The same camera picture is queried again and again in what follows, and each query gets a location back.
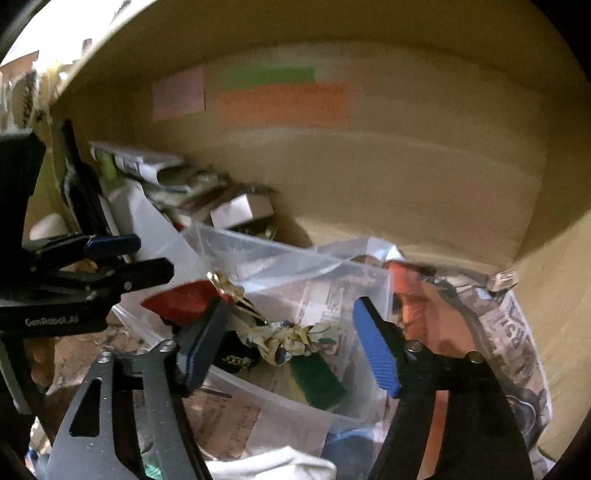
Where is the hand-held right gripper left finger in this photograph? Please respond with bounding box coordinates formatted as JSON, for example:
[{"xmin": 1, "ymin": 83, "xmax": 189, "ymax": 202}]
[{"xmin": 46, "ymin": 296, "xmax": 230, "ymax": 480}]

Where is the black pouch with gold print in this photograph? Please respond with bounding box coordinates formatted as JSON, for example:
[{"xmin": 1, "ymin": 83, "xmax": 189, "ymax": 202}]
[{"xmin": 213, "ymin": 331, "xmax": 260, "ymax": 372}]

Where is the orange paper label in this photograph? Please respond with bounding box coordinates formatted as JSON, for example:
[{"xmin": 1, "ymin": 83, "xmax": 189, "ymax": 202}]
[{"xmin": 218, "ymin": 83, "xmax": 352, "ymax": 130}]

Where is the red cloth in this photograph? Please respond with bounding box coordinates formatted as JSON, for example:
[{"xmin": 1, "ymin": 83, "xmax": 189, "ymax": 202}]
[{"xmin": 141, "ymin": 278, "xmax": 234, "ymax": 326}]

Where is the small grey box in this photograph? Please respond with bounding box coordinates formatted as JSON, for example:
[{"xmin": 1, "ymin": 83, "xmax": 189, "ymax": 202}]
[{"xmin": 210, "ymin": 193, "xmax": 275, "ymax": 229}]

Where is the large cardboard box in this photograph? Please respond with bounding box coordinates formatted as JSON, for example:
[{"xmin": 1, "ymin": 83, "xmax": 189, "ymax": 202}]
[{"xmin": 23, "ymin": 0, "xmax": 591, "ymax": 462}]

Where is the white cloth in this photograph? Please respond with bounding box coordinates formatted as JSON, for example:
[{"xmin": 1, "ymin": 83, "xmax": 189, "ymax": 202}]
[{"xmin": 205, "ymin": 445, "xmax": 338, "ymax": 480}]

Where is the printed cloth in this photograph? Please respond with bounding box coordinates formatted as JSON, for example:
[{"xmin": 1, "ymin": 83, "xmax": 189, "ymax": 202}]
[{"xmin": 245, "ymin": 322, "xmax": 342, "ymax": 367}]

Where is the blue cloth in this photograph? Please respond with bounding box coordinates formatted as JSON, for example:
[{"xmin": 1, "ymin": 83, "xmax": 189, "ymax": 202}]
[{"xmin": 321, "ymin": 427, "xmax": 386, "ymax": 480}]

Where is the green sponge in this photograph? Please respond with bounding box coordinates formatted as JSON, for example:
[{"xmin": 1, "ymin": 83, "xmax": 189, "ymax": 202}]
[{"xmin": 288, "ymin": 354, "xmax": 350, "ymax": 411}]

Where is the pink paper label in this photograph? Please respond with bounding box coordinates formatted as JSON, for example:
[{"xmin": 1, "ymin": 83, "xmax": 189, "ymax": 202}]
[{"xmin": 152, "ymin": 67, "xmax": 206, "ymax": 121}]

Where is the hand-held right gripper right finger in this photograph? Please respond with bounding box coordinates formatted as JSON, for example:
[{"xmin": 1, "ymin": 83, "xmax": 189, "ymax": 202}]
[{"xmin": 352, "ymin": 296, "xmax": 535, "ymax": 480}]

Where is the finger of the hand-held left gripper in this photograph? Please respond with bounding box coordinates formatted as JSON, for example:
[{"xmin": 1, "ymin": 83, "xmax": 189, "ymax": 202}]
[
  {"xmin": 25, "ymin": 233, "xmax": 142, "ymax": 266},
  {"xmin": 44, "ymin": 257, "xmax": 175, "ymax": 297}
]

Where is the green paper label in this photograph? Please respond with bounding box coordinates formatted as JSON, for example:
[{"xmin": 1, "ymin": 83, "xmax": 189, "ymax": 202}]
[{"xmin": 220, "ymin": 67, "xmax": 317, "ymax": 89}]

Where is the clear plastic container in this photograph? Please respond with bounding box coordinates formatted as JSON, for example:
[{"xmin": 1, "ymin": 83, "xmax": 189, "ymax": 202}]
[{"xmin": 111, "ymin": 222, "xmax": 395, "ymax": 430}]

